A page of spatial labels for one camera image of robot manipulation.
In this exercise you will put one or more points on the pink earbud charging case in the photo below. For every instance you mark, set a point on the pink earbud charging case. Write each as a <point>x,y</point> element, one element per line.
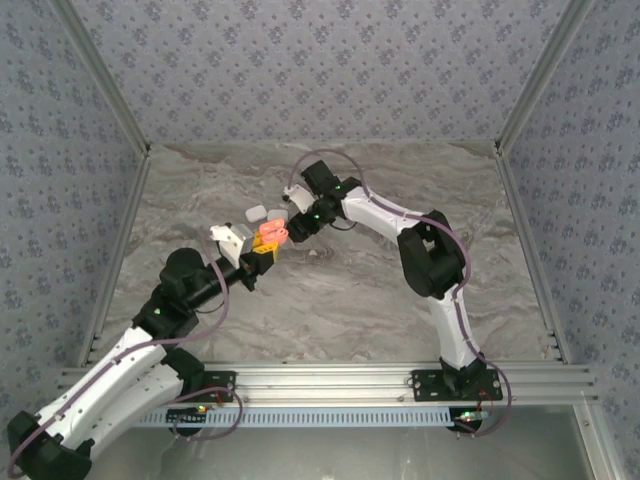
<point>272,231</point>

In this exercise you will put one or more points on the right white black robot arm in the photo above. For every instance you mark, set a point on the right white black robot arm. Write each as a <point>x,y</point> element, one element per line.
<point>380,215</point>

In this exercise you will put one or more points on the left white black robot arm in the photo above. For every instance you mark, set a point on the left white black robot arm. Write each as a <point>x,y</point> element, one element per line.
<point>115,370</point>

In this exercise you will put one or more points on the small black controller board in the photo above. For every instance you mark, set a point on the small black controller board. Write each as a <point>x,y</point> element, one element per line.
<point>467,422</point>
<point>185,416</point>

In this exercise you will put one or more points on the grey metal panel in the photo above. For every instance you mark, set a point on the grey metal panel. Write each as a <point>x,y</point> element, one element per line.
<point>320,455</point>

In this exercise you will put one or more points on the thin aluminium table rail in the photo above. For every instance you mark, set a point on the thin aluminium table rail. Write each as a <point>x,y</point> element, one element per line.
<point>320,144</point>

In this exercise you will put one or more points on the aluminium table side rail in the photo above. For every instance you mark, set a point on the aluminium table side rail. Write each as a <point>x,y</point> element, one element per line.
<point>530,250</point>
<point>120,250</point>

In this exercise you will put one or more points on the aluminium arm base rail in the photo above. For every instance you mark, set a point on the aluminium arm base rail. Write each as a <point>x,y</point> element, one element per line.
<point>325,382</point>

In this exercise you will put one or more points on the aluminium frame post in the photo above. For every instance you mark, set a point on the aluminium frame post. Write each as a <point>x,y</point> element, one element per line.
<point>105,80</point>
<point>542,75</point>
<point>597,445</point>

